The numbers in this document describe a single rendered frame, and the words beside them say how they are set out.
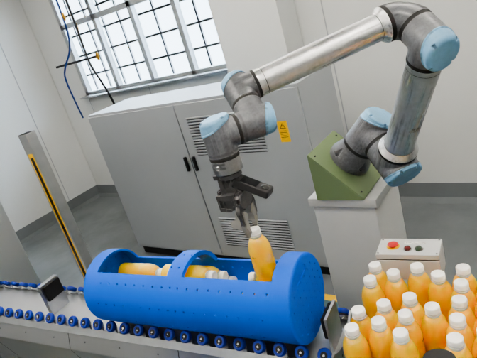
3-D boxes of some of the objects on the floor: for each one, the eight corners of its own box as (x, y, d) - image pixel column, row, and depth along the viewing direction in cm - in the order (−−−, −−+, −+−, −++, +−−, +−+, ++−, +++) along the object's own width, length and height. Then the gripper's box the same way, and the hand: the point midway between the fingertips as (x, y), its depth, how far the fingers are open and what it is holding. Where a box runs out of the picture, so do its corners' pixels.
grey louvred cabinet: (174, 227, 503) (128, 98, 454) (367, 241, 373) (329, 62, 324) (140, 255, 464) (84, 117, 416) (341, 281, 334) (294, 84, 285)
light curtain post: (144, 390, 288) (27, 131, 231) (151, 391, 285) (35, 130, 227) (138, 398, 283) (17, 136, 226) (145, 399, 280) (25, 134, 223)
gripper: (223, 165, 145) (243, 225, 152) (205, 181, 136) (226, 243, 143) (248, 163, 141) (266, 224, 148) (230, 179, 132) (250, 243, 139)
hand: (253, 230), depth 144 cm, fingers closed on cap, 4 cm apart
